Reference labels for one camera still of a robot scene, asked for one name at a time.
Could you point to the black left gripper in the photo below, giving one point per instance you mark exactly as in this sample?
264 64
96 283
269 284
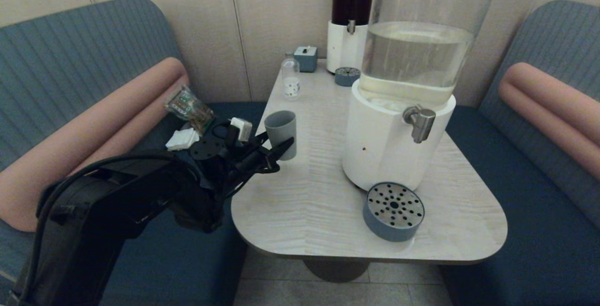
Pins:
243 163

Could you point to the grey plastic cup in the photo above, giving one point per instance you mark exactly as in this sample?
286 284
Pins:
281 130

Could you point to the clear water dispenser white base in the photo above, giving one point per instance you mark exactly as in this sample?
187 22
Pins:
384 146

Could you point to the small clear glass bottle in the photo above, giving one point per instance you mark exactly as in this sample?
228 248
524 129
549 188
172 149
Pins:
291 85

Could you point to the white folded napkins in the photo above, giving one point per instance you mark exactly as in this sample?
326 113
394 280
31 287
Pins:
183 139

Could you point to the clear snack packet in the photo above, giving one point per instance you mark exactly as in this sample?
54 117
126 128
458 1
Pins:
190 108

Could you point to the blue-grey tissue box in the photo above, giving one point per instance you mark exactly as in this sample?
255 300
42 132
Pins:
307 61

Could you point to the small blue perforated drip tray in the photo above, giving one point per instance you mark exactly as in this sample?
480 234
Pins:
347 79

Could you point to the dark drink dispenser white base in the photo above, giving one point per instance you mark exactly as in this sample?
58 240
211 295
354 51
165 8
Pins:
340 48

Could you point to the large blue perforated drip tray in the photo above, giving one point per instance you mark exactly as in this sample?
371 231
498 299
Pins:
389 228

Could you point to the pink bolster beside snack packet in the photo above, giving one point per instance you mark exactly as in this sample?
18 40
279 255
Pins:
93 128

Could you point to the blue sofa with snack packet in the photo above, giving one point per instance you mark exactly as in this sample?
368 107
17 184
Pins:
93 53

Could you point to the pink bolster on empty sofa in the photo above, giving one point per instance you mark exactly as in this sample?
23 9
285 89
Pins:
553 104

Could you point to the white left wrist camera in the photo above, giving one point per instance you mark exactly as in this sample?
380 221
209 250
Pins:
241 129

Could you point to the beige gold table pedestal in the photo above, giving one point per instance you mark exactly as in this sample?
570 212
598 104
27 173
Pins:
335 271

